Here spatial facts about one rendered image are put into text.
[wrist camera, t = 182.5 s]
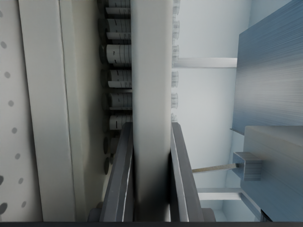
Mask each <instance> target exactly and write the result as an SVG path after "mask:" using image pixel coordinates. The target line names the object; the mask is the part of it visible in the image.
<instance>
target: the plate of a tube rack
mask: <svg viewBox="0 0 303 227"><path fill-rule="evenodd" d="M130 1H131V49H132V97H133V168H134V216H135V222H169V209H170V127H171V72H172V17H173V0H130Z"/></svg>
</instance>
